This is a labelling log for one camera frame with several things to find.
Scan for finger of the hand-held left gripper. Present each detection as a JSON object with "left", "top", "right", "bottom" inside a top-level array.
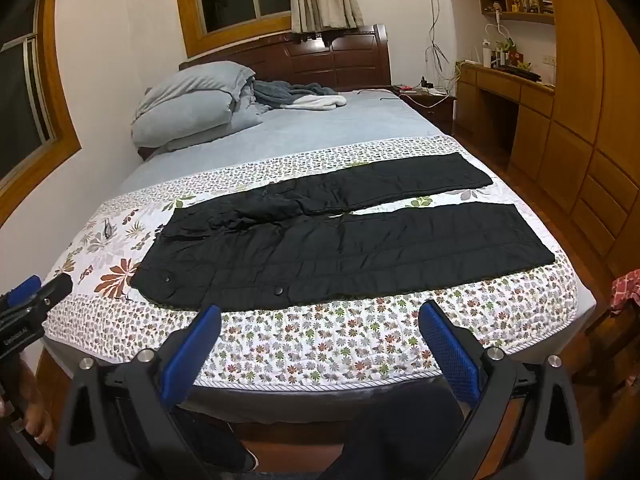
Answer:
[
  {"left": 29, "top": 273, "right": 74, "bottom": 312},
  {"left": 0, "top": 275, "right": 42, "bottom": 308}
]

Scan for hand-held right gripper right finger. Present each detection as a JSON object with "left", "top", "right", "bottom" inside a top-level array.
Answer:
[{"left": 417, "top": 300, "right": 587, "bottom": 480}]

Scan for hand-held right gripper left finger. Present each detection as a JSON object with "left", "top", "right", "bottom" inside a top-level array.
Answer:
[{"left": 55, "top": 304, "right": 223, "bottom": 480}]

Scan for black pants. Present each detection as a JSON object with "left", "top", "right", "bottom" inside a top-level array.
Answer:
[{"left": 131, "top": 152, "right": 557, "bottom": 311}]

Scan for person's left hand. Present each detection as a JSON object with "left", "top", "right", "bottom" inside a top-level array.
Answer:
[{"left": 0, "top": 360, "right": 55, "bottom": 445}]

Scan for floral quilt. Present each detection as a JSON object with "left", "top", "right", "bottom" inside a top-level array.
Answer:
[{"left": 42, "top": 135, "right": 583, "bottom": 391}]

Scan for person's leg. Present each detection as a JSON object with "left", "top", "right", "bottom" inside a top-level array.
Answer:
[{"left": 320, "top": 385, "right": 466, "bottom": 480}]

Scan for person's shoe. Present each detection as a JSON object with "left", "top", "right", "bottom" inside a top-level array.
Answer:
[{"left": 235, "top": 449, "right": 262, "bottom": 472}]

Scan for wooden chair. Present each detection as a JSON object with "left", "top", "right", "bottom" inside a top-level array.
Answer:
[{"left": 570, "top": 280, "right": 640, "bottom": 411}]

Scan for wooden side window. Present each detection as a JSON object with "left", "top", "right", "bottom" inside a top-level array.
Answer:
[{"left": 0, "top": 0, "right": 83, "bottom": 226}]

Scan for red checked cloth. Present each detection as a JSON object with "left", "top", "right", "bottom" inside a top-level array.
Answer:
[{"left": 610, "top": 270, "right": 640, "bottom": 311}]

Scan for folded light blue duvet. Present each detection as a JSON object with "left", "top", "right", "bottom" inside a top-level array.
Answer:
[{"left": 131, "top": 61, "right": 263, "bottom": 153}]

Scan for wooden desk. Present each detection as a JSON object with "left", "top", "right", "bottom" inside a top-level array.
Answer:
[{"left": 452, "top": 60, "right": 557, "bottom": 176}]

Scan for dark wooden nightstand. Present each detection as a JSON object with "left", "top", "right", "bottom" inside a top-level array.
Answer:
[{"left": 392, "top": 85, "right": 458, "bottom": 136}]

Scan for wooden wardrobe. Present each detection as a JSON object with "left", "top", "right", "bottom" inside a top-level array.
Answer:
[{"left": 542, "top": 0, "right": 640, "bottom": 281}]

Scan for white cloth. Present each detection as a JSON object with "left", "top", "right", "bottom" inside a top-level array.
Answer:
[{"left": 290, "top": 92, "right": 348, "bottom": 111}]

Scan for dark grey blanket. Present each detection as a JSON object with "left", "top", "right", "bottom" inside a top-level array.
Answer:
[{"left": 252, "top": 80, "right": 341, "bottom": 111}]

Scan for dark wooden cabinet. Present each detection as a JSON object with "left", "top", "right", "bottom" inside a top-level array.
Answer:
[{"left": 179, "top": 24, "right": 392, "bottom": 92}]

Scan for white desk lamp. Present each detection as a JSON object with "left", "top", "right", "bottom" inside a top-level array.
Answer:
[{"left": 482, "top": 10, "right": 516, "bottom": 68}]

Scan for white wall cables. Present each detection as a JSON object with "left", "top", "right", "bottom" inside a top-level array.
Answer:
[{"left": 422, "top": 0, "right": 466, "bottom": 91}]

